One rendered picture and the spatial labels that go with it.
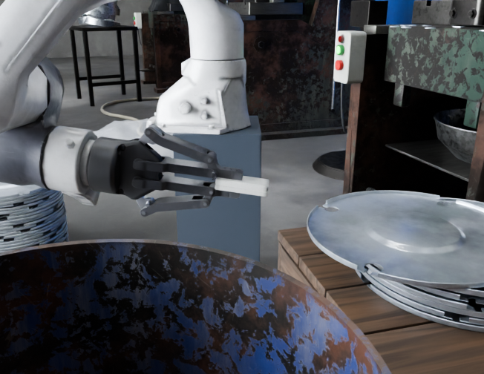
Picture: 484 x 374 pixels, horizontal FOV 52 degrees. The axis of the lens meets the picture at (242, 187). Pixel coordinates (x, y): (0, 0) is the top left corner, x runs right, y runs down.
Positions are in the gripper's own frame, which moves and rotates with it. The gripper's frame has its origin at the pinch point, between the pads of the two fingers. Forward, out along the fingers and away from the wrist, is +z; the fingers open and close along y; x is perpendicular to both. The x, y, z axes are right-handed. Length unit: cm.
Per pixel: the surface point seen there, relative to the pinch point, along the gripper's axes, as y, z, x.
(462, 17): 25, 43, 63
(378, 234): -3.7, 18.7, -1.8
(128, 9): -7, -220, 667
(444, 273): -3.5, 24.9, -10.4
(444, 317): -8.6, 25.8, -11.7
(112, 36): -46, -239, 657
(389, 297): -8.7, 20.0, -8.7
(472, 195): -9, 46, 37
